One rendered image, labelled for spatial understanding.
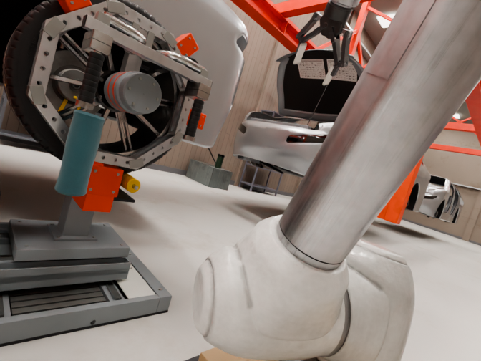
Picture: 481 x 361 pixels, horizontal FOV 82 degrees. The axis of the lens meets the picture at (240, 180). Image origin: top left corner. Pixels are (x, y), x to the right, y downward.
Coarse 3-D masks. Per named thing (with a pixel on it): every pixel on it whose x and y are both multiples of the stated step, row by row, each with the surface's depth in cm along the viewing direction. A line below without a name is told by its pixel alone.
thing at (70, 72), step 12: (60, 60) 132; (72, 60) 136; (60, 72) 134; (72, 72) 133; (84, 72) 140; (48, 84) 132; (60, 84) 131; (48, 96) 133; (60, 96) 136; (72, 96) 136; (96, 108) 148
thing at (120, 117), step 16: (64, 32) 91; (80, 48) 96; (160, 48) 112; (112, 64) 104; (144, 64) 131; (64, 80) 96; (160, 80) 127; (96, 96) 103; (176, 96) 122; (64, 112) 98; (160, 112) 130; (144, 128) 134; (160, 128) 125; (112, 144) 128; (128, 144) 116; (144, 144) 121
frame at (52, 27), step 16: (112, 0) 90; (64, 16) 83; (80, 16) 86; (128, 16) 94; (144, 16) 97; (48, 32) 81; (160, 32) 104; (48, 48) 82; (176, 48) 108; (32, 64) 85; (48, 64) 83; (32, 80) 82; (48, 80) 84; (176, 80) 117; (32, 96) 82; (48, 112) 86; (176, 112) 120; (64, 128) 90; (176, 128) 117; (64, 144) 91; (160, 144) 114; (176, 144) 118; (96, 160) 99; (112, 160) 103; (128, 160) 107; (144, 160) 112
